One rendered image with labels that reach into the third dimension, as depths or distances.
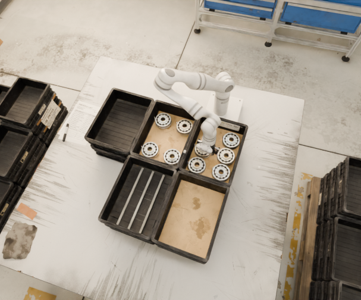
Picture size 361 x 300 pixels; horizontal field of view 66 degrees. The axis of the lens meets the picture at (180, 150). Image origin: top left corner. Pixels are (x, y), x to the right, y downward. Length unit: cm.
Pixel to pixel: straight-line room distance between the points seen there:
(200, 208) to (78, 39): 273
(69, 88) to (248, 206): 230
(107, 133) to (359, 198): 172
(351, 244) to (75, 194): 183
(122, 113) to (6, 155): 113
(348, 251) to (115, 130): 172
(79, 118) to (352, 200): 195
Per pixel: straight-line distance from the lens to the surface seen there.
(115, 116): 188
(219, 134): 175
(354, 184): 226
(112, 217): 162
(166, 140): 173
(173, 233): 155
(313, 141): 288
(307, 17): 326
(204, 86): 152
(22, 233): 195
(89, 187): 186
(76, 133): 206
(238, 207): 173
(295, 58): 344
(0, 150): 269
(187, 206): 158
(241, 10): 327
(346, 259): 222
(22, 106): 267
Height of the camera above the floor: 236
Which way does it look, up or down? 64 degrees down
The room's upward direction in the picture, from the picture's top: 6 degrees counter-clockwise
